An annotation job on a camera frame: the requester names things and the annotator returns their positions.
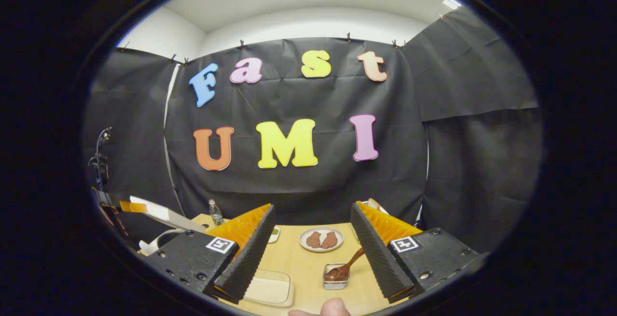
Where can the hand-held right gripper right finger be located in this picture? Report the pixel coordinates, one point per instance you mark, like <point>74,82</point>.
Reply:
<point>378,258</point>

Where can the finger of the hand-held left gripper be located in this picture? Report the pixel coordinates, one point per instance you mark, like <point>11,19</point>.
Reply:
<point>134,206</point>

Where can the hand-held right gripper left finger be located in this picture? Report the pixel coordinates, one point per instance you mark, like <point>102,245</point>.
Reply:
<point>250,253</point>

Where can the white rice cooker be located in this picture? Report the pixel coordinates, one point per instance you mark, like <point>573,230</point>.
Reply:
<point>164,215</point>

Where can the brown wooden spoon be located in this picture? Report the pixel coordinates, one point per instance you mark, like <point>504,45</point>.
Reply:
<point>340,272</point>

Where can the white rice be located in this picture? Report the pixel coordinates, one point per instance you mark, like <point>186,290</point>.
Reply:
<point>267,291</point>

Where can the clear glass dish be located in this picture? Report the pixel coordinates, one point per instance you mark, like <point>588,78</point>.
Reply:
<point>270,273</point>

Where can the white divided dish of beans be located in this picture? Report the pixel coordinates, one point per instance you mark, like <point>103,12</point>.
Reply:
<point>274,234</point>

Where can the white toaster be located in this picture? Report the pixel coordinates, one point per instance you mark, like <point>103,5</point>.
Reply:
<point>378,207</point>

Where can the clear water bottle green label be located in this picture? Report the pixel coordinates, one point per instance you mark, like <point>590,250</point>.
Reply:
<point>216,215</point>

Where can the brown meat piece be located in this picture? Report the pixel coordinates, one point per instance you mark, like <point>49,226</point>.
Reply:
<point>313,240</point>
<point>329,240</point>

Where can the white round plate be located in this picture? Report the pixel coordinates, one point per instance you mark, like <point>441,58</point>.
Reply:
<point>320,250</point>

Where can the black backdrop cloth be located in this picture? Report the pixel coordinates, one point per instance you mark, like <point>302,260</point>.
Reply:
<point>299,186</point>

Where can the small ceiling light panel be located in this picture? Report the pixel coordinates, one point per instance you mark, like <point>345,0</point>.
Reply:
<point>452,3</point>

